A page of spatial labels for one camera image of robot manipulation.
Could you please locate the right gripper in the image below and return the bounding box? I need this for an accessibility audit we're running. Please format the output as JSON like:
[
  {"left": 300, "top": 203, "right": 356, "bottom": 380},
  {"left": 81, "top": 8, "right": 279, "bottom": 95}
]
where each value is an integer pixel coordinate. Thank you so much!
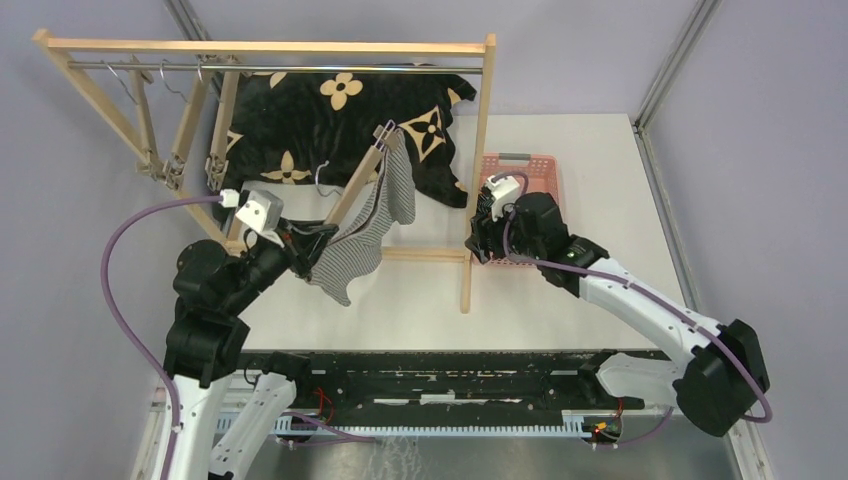
[{"left": 465, "top": 195, "right": 544, "bottom": 264}]

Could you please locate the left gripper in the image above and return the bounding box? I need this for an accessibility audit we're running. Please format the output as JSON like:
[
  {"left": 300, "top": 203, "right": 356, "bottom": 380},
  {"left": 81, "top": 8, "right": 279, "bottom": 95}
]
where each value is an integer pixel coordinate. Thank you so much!
[{"left": 222, "top": 213, "right": 340, "bottom": 313}]

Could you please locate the grey striped underwear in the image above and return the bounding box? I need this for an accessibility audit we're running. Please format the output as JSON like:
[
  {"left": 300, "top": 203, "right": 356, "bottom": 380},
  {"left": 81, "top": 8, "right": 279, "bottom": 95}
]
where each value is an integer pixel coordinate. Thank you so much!
[{"left": 306, "top": 129, "right": 416, "bottom": 307}]

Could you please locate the wooden clip hanger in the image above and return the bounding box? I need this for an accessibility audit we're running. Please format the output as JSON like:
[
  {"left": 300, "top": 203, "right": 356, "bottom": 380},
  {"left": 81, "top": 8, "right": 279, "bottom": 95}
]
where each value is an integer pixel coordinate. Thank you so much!
[
  {"left": 102, "top": 61, "right": 165, "bottom": 182},
  {"left": 324, "top": 120, "right": 399, "bottom": 225},
  {"left": 204, "top": 56, "right": 242, "bottom": 191},
  {"left": 159, "top": 55, "right": 212, "bottom": 192}
]

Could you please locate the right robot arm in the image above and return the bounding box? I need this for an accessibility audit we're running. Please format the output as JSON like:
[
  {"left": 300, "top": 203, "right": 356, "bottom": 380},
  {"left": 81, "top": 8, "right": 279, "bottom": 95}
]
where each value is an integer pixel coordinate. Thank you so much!
[{"left": 465, "top": 186, "right": 774, "bottom": 437}]

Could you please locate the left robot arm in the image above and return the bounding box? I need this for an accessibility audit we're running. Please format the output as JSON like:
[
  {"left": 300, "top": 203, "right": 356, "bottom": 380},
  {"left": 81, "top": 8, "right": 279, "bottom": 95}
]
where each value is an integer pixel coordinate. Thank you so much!
[{"left": 154, "top": 220, "right": 338, "bottom": 479}]

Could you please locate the empty wooden clip hanger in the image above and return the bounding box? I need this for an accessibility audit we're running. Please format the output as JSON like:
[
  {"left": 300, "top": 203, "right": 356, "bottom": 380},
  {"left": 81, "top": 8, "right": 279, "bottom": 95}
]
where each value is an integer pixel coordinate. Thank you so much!
[{"left": 102, "top": 61, "right": 165, "bottom": 182}]

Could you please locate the pink plastic basket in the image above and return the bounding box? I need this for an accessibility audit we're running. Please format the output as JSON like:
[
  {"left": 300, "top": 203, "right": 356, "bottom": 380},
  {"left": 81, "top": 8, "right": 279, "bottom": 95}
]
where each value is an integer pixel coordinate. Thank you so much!
[{"left": 476, "top": 153, "right": 561, "bottom": 265}]

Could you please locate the black floral blanket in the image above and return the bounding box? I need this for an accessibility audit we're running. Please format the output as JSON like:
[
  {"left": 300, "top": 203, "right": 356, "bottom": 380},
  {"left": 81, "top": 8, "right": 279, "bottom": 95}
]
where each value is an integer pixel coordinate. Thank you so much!
[{"left": 220, "top": 72, "right": 477, "bottom": 208}]

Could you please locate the metal hanging rod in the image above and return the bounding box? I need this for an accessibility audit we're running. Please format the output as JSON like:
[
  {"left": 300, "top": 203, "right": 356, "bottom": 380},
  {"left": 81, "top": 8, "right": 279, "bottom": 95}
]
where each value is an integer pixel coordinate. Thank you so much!
[{"left": 67, "top": 61, "right": 483, "bottom": 75}]

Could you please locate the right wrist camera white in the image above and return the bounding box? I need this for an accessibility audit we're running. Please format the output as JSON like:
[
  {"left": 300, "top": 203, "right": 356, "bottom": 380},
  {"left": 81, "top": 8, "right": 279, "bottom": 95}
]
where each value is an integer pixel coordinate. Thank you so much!
[{"left": 477, "top": 171, "right": 529, "bottom": 221}]

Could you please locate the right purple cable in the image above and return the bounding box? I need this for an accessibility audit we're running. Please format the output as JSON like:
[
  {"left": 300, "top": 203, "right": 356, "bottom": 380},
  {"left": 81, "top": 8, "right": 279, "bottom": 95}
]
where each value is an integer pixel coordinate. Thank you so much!
[{"left": 486, "top": 170, "right": 774, "bottom": 452}]

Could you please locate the purple cable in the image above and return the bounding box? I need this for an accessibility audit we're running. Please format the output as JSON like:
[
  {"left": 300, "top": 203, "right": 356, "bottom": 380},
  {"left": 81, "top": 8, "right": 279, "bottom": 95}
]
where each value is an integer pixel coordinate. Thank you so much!
[
  {"left": 486, "top": 170, "right": 774, "bottom": 452},
  {"left": 99, "top": 193, "right": 227, "bottom": 480}
]

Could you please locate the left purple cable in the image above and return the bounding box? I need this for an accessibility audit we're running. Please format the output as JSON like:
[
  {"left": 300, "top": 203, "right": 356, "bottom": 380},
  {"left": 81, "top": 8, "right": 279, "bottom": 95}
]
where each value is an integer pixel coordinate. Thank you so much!
[{"left": 99, "top": 193, "right": 227, "bottom": 480}]

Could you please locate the white cable duct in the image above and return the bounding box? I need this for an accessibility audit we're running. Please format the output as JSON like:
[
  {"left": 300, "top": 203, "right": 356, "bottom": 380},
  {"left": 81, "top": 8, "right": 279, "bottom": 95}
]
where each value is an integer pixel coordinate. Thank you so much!
[{"left": 269, "top": 415, "right": 592, "bottom": 439}]

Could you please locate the wooden clothes rack frame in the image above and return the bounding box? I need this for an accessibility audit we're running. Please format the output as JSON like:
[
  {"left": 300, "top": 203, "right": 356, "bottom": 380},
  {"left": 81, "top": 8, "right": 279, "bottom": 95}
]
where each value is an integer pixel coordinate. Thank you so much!
[{"left": 31, "top": 27, "right": 498, "bottom": 315}]

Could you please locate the aluminium corner post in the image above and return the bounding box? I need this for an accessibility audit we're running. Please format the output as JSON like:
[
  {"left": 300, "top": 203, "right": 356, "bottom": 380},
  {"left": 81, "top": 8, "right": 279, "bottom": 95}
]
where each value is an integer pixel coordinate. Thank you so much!
[{"left": 632, "top": 0, "right": 722, "bottom": 133}]

